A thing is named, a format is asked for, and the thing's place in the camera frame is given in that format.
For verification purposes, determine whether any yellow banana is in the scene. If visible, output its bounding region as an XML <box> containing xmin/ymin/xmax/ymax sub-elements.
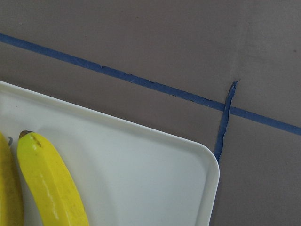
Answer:
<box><xmin>0</xmin><ymin>134</ymin><xmax>24</xmax><ymax>226</ymax></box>
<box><xmin>17</xmin><ymin>130</ymin><xmax>89</xmax><ymax>226</ymax></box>

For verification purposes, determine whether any white rectangular bear tray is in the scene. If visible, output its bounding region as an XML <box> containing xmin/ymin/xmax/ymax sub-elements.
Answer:
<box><xmin>0</xmin><ymin>82</ymin><xmax>220</xmax><ymax>226</ymax></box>

